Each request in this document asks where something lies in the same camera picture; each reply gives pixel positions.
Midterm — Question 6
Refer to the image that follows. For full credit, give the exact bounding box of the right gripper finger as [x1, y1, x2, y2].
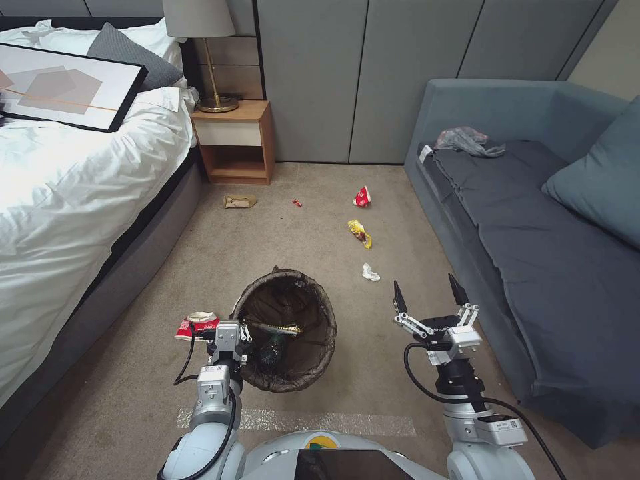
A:
[447, 272, 480, 329]
[392, 279, 435, 342]

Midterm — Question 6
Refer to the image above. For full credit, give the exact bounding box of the brown lined trash bin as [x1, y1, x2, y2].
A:
[229, 266, 339, 394]

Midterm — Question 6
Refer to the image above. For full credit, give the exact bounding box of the crushed red paper cup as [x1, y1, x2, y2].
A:
[174, 311, 221, 344]

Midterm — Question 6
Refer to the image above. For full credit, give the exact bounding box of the dark green bottle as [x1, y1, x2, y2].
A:
[255, 333, 289, 369]

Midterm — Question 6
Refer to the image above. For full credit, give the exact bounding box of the gold snack wrapper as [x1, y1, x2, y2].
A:
[248, 322, 304, 337]

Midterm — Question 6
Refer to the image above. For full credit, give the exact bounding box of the yellow snack wrapper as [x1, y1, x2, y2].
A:
[347, 219, 374, 251]

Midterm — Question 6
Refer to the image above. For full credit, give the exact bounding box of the dark grey sofa cover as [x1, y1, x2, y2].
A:
[429, 139, 640, 403]

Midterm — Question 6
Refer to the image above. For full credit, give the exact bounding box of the white robot front shell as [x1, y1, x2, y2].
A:
[239, 429, 451, 480]

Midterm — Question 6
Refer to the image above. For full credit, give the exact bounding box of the brown paper bag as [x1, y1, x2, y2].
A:
[223, 193, 259, 211]

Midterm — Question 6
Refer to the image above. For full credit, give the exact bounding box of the crumpled grey plastic bag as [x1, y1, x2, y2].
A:
[433, 125, 507, 159]

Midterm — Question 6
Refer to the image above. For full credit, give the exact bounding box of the blue sofa cushion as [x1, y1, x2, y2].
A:
[541, 95, 640, 251]

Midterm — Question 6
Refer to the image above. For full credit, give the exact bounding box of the blue grey sofa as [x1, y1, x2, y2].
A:
[402, 77, 640, 451]

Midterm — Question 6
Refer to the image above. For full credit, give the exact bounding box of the white bed duvet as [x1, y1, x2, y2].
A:
[0, 75, 197, 407]

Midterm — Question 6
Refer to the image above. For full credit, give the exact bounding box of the wooden nightstand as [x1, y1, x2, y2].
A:
[189, 99, 277, 187]

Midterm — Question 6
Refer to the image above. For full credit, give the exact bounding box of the black framed picture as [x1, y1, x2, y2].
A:
[0, 42, 150, 134]

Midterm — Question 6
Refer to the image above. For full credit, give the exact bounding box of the grey pillow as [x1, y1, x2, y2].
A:
[85, 22, 187, 94]

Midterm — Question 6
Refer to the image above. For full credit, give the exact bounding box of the white pillow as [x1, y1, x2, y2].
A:
[0, 19, 184, 71]

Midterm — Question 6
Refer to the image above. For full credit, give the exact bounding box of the brass table lamp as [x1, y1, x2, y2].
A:
[162, 0, 241, 114]

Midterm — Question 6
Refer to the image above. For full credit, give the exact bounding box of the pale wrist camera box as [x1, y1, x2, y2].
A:
[215, 321, 242, 352]
[448, 325, 484, 353]

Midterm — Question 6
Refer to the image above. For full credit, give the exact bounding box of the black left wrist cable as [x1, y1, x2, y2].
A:
[173, 332, 199, 387]

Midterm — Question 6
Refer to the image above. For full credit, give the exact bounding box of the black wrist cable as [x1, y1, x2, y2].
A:
[173, 332, 199, 387]
[403, 341, 447, 401]

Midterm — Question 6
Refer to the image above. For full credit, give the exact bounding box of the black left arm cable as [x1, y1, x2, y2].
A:
[199, 383, 239, 480]

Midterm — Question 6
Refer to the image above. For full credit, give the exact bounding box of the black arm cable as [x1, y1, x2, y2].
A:
[481, 397, 567, 480]
[199, 383, 239, 480]

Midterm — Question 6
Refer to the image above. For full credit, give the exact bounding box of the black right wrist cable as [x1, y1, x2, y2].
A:
[403, 341, 447, 401]

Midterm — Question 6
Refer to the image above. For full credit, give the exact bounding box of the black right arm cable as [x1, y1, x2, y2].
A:
[481, 397, 567, 480]

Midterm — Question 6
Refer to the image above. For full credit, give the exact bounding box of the grey bed frame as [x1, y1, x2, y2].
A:
[0, 147, 207, 453]

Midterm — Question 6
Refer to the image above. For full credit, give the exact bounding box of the wooden wall panel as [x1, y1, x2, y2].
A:
[192, 35, 265, 101]

